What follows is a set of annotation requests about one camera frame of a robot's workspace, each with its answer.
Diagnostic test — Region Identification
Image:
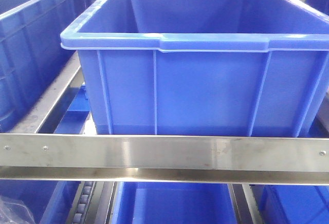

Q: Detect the clear plastic bag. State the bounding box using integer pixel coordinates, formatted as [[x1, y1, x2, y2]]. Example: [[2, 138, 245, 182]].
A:
[[1, 196, 35, 223]]

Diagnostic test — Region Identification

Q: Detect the blue bin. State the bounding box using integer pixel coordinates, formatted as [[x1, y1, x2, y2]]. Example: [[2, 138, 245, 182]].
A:
[[1, 180, 80, 223], [111, 182, 237, 223], [251, 185, 328, 223]]

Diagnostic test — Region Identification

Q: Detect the lower middle blue bin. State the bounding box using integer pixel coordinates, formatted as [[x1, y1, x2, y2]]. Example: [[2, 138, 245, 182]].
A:
[[111, 182, 237, 223]]

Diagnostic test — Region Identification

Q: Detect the lower left blue bin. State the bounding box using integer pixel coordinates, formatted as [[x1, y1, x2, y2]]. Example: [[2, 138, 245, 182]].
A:
[[1, 180, 80, 223]]

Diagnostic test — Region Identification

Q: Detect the stainless steel shelf rail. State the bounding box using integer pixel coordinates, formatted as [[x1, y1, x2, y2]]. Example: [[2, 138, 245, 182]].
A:
[[1, 134, 328, 185]]

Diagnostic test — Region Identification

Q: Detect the middle blue crate on shelf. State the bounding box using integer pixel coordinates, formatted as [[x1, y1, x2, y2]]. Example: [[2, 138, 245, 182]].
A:
[[61, 0, 328, 137]]

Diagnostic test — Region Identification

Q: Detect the roller conveyor track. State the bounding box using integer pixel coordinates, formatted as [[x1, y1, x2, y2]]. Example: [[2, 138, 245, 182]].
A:
[[71, 181, 96, 224]]

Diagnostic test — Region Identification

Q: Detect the left blue crate on shelf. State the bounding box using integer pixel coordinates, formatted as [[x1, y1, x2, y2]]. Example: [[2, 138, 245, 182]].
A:
[[1, 0, 91, 132]]

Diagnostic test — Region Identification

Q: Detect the lower right blue bin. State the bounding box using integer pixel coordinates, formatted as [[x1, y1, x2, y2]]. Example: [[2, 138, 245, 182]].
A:
[[251, 185, 328, 223]]

